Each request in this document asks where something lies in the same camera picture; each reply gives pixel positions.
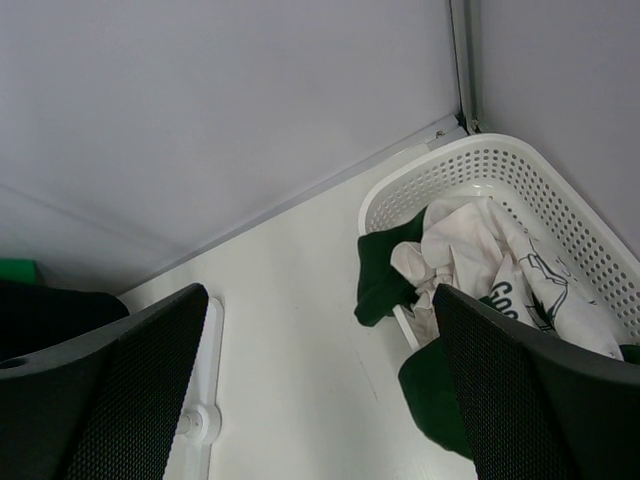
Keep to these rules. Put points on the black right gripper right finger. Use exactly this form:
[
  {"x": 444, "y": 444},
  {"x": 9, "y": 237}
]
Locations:
[{"x": 535, "y": 406}]

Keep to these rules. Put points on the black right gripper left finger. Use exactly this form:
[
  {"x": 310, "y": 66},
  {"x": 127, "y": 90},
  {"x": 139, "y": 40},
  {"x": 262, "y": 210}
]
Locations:
[{"x": 105, "y": 404}]

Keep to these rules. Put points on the black t shirt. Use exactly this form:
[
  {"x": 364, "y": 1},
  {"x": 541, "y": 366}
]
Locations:
[{"x": 35, "y": 317}]

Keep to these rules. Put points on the green and white t shirt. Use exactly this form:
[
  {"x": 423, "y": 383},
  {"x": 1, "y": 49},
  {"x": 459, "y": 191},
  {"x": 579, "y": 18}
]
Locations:
[{"x": 471, "y": 244}]

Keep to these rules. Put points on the bright green t shirt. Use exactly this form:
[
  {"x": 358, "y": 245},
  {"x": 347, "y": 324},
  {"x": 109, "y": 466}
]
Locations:
[{"x": 18, "y": 270}]

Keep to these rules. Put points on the white metal clothes rack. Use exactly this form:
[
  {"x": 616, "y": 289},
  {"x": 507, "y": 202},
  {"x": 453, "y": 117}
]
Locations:
[{"x": 200, "y": 423}]

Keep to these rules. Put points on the white perforated plastic basket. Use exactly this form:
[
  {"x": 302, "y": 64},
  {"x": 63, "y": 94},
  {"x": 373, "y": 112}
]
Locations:
[{"x": 516, "y": 176}]

